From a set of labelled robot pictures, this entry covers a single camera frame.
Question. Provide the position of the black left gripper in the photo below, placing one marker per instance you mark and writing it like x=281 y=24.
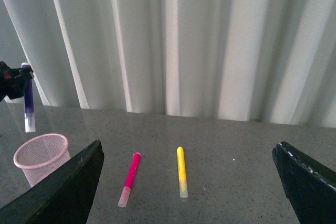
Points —
x=14 y=80

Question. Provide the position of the purple marker pen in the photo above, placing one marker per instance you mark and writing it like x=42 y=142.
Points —
x=29 y=115

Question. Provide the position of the yellow marker pen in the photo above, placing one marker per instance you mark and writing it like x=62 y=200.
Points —
x=182 y=173

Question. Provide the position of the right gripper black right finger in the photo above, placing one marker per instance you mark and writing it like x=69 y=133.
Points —
x=308 y=184

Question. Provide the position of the pink marker pen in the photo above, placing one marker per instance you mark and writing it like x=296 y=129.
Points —
x=129 y=181

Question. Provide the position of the pink mesh pen cup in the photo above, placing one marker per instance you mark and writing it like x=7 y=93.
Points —
x=41 y=156

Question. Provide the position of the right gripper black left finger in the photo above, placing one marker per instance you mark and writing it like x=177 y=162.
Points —
x=64 y=196

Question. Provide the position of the white pleated curtain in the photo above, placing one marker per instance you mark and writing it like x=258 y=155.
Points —
x=246 y=60

